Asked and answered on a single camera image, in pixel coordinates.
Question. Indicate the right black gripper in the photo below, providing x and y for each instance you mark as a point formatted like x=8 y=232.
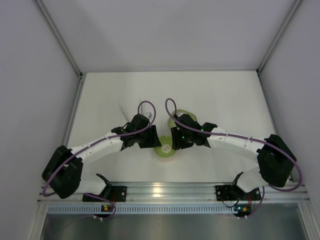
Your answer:
x=176 y=140

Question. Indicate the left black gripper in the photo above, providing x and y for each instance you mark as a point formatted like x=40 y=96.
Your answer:
x=152 y=136

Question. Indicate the green round lid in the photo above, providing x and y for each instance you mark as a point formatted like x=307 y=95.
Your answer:
x=165 y=151

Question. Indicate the metal serving tongs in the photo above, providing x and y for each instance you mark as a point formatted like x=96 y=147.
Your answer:
x=127 y=116

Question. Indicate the round steel lunch box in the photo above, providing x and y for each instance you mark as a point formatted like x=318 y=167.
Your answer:
x=165 y=160

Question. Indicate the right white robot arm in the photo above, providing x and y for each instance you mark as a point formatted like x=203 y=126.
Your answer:
x=275 y=161

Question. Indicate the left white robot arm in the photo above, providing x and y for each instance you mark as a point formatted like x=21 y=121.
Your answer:
x=66 y=172

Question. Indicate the green square dish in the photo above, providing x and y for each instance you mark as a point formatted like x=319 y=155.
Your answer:
x=179 y=112

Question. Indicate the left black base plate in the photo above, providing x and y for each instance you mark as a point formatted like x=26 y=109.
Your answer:
x=112 y=193

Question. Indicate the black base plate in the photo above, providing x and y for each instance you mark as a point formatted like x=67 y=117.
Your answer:
x=112 y=193
x=229 y=192

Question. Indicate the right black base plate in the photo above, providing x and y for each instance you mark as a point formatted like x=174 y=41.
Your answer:
x=229 y=192

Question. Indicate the slotted grey cable duct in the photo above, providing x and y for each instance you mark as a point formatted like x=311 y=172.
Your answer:
x=144 y=209

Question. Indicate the aluminium mounting rail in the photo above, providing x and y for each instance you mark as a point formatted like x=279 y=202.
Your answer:
x=198 y=193

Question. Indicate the left aluminium frame post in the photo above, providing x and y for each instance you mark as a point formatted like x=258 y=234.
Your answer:
x=48 y=19

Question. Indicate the aluminium frame post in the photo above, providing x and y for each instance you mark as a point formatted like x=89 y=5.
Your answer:
x=279 y=34
x=48 y=19

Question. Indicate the right aluminium frame post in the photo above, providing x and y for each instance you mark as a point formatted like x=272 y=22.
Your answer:
x=279 y=34

